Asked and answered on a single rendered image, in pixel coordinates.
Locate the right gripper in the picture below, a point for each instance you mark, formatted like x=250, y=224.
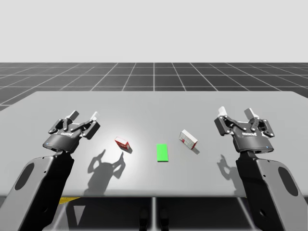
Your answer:
x=252, y=143

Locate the green pad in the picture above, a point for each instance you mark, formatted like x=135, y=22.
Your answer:
x=162, y=152

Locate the red and white carton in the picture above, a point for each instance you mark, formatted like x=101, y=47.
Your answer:
x=188, y=139

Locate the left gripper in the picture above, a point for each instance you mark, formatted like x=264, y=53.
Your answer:
x=63, y=142

